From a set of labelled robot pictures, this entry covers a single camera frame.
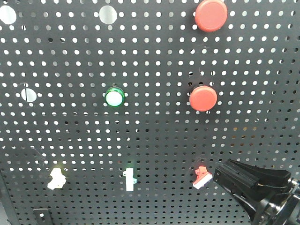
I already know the yellow-lit rotary switch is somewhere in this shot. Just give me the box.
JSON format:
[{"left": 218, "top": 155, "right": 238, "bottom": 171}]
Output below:
[{"left": 47, "top": 168, "right": 67, "bottom": 190}]

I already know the upper red mushroom button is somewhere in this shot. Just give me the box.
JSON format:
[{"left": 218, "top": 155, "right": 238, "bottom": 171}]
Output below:
[{"left": 195, "top": 0, "right": 228, "bottom": 32}]

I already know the green round push button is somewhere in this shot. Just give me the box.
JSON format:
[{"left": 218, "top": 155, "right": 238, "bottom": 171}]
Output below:
[{"left": 105, "top": 87, "right": 125, "bottom": 107}]

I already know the white-green rotary switch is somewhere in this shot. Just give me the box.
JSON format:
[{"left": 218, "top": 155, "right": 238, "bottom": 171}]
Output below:
[{"left": 123, "top": 167, "right": 137, "bottom": 192}]

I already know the red mushroom button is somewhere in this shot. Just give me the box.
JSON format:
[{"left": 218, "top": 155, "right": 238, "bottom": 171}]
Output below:
[
  {"left": 195, "top": 0, "right": 228, "bottom": 32},
  {"left": 189, "top": 86, "right": 218, "bottom": 112}
]

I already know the lower red mushroom button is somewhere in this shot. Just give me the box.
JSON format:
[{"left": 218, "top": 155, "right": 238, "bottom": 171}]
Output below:
[{"left": 189, "top": 86, "right": 218, "bottom": 112}]

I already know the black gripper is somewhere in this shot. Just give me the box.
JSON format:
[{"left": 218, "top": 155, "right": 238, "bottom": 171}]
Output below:
[{"left": 214, "top": 159, "right": 300, "bottom": 225}]

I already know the left black desk clamp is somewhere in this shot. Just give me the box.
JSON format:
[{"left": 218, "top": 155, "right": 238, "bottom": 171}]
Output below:
[{"left": 33, "top": 208, "right": 53, "bottom": 225}]

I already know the black perforated pegboard panel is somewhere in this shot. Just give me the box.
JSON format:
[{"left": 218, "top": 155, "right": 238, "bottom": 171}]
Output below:
[{"left": 0, "top": 0, "right": 300, "bottom": 225}]

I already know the red rotary switch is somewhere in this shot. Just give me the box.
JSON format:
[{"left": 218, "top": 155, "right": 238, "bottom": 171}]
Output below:
[{"left": 193, "top": 165, "right": 213, "bottom": 189}]

